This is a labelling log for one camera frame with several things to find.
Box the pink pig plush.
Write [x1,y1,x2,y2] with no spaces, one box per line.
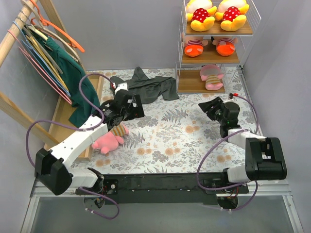
[91,123,129,154]
[200,65,224,91]

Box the black-haired doll striped shirt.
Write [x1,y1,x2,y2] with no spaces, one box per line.
[182,36,208,58]

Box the yellow frog plush small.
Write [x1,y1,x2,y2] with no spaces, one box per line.
[215,0,249,32]

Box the yellow frog plush big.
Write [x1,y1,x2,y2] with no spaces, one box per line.
[186,0,217,32]

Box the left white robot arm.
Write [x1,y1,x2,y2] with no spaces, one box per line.
[35,90,144,196]

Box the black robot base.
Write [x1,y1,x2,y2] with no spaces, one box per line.
[75,172,237,208]

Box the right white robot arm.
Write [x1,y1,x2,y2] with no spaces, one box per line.
[198,97,287,193]

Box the dark grey cloth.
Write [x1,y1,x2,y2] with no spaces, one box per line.
[110,67,179,104]

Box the floral table mat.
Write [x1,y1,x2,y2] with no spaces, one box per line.
[47,67,270,175]

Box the green shirt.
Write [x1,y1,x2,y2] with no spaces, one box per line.
[34,35,94,128]

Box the wooden clothes rack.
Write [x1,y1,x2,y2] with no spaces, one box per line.
[0,0,105,161]

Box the pink hanger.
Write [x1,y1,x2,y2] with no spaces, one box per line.
[7,30,72,105]

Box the yellow hanger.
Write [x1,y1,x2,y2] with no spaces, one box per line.
[26,35,69,93]

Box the blue hanger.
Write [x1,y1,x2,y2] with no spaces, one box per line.
[13,21,70,97]

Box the beige hanger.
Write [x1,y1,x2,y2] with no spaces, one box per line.
[21,0,83,66]

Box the orange hanger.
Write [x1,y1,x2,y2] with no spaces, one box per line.
[30,0,85,53]

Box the grey hanger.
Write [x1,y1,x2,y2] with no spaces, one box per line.
[24,24,63,74]

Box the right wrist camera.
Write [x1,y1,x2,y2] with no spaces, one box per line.
[228,93,239,101]

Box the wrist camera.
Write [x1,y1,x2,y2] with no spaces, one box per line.
[112,83,128,94]
[228,93,239,101]

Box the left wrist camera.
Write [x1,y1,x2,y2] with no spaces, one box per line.
[112,83,128,94]

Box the wire and wood shelf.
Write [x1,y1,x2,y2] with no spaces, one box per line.
[175,0,262,94]

